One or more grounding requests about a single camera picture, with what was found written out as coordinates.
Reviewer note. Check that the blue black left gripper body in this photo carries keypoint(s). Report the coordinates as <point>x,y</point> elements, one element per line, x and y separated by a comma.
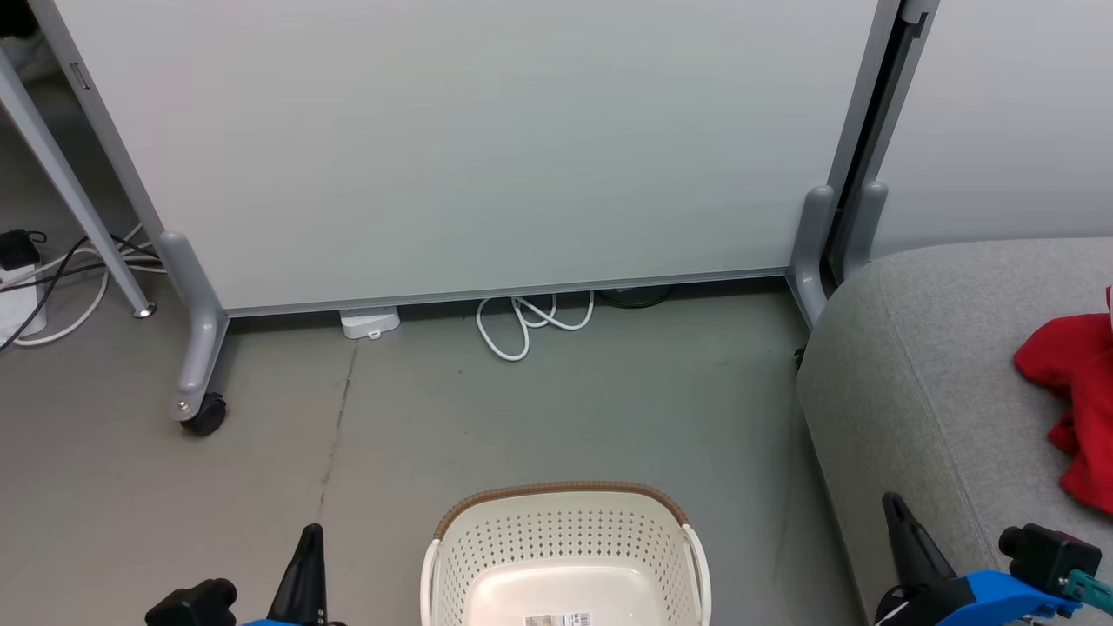
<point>296,623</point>

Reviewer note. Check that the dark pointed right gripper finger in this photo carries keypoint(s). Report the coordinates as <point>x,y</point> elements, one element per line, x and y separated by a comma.
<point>911,548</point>

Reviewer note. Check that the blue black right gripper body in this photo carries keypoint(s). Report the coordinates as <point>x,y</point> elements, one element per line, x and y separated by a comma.
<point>983,600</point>

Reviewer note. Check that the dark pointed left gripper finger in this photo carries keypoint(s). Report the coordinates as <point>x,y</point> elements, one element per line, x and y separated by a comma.
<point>304,578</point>

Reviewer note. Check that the red and white garment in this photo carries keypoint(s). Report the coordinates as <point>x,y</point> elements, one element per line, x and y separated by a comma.
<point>1078,374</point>

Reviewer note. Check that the cream perforated laundry basket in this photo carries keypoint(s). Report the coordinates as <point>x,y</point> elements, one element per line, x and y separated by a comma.
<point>565,530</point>

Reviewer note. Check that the grey fabric sofa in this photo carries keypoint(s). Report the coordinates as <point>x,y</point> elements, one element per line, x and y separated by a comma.
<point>939,365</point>

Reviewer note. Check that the black caster wheel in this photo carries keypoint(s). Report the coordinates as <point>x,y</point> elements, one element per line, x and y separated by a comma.
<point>207,417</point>

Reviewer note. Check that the white barcode sticker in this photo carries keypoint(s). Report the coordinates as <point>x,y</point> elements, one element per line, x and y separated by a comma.
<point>556,619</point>

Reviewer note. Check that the white power adapter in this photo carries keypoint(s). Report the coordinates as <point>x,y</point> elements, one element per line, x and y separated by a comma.
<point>369,322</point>

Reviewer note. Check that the white power strip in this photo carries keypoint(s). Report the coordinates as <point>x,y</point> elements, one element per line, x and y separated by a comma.
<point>16,304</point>

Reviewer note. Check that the black plug adapter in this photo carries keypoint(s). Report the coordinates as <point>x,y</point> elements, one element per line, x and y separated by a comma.
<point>17,249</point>

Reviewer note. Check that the grey slanted table leg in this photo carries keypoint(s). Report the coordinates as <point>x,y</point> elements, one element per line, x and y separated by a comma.
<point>78,200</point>

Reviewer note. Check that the narrow white partition panel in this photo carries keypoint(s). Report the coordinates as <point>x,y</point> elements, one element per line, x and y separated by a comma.
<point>1009,113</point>

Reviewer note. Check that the wide white partition panel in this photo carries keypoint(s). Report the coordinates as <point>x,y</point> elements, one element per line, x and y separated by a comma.
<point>478,130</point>

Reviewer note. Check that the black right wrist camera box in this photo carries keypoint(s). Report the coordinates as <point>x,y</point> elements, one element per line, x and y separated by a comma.
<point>1048,556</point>

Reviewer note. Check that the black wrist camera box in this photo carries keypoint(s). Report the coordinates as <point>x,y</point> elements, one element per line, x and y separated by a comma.
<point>191,602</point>
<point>1048,556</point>

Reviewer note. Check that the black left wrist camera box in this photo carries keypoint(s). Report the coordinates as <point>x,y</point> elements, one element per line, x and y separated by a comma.
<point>191,602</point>

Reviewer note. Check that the teal right camera connector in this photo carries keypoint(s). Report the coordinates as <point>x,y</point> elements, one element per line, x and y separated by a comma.
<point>1091,591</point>

